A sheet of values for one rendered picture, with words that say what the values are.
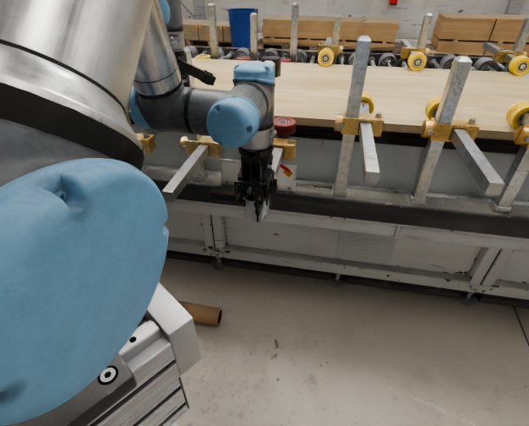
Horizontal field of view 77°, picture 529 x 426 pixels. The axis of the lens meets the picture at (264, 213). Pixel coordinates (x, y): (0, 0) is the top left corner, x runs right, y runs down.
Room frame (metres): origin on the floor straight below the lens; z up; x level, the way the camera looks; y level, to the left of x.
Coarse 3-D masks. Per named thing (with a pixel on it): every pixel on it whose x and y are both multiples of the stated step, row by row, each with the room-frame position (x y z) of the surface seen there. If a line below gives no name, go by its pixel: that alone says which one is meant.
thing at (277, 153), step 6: (282, 138) 1.03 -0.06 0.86; (288, 138) 1.07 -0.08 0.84; (276, 150) 0.94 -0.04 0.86; (282, 150) 0.94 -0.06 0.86; (276, 156) 0.90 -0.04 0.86; (282, 156) 0.95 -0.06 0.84; (276, 162) 0.86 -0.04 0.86; (276, 168) 0.83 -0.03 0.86; (276, 174) 0.83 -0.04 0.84; (258, 210) 0.66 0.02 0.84
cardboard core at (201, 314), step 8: (184, 304) 0.96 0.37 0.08; (192, 304) 0.96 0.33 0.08; (200, 304) 0.97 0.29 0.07; (192, 312) 0.92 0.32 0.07; (200, 312) 0.92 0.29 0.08; (208, 312) 0.92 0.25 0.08; (216, 312) 0.92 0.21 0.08; (200, 320) 0.90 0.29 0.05; (208, 320) 0.89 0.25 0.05; (216, 320) 0.89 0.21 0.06
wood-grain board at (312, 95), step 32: (224, 64) 1.88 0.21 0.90; (288, 64) 1.88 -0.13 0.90; (288, 96) 1.34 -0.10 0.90; (320, 96) 1.34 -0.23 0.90; (384, 96) 1.34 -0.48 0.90; (416, 96) 1.34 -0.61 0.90; (480, 96) 1.34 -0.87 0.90; (512, 96) 1.34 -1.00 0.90; (384, 128) 1.06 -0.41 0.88; (416, 128) 1.04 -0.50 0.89; (480, 128) 1.01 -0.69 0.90; (512, 128) 1.01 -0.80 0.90
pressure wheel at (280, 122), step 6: (276, 120) 1.07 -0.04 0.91; (282, 120) 1.06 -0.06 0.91; (288, 120) 1.08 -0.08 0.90; (294, 120) 1.07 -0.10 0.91; (276, 126) 1.03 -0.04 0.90; (282, 126) 1.02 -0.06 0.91; (288, 126) 1.03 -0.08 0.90; (294, 126) 1.04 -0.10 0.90; (276, 132) 1.03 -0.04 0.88; (282, 132) 1.02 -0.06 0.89; (288, 132) 1.03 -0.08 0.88; (294, 132) 1.05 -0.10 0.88
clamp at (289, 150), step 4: (276, 140) 0.99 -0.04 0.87; (280, 140) 0.99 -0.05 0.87; (284, 140) 0.99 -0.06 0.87; (296, 140) 1.00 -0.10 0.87; (272, 144) 0.97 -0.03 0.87; (276, 144) 0.97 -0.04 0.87; (280, 144) 0.97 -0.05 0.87; (284, 144) 0.97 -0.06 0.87; (288, 144) 0.97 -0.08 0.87; (292, 144) 0.97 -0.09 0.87; (272, 148) 0.97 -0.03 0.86; (284, 148) 0.96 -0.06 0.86; (288, 148) 0.96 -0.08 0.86; (292, 148) 0.95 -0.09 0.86; (284, 152) 0.96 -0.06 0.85; (288, 152) 0.96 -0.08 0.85; (292, 152) 0.95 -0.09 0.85; (284, 156) 0.96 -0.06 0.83; (288, 156) 0.96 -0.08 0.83; (292, 156) 0.95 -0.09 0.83
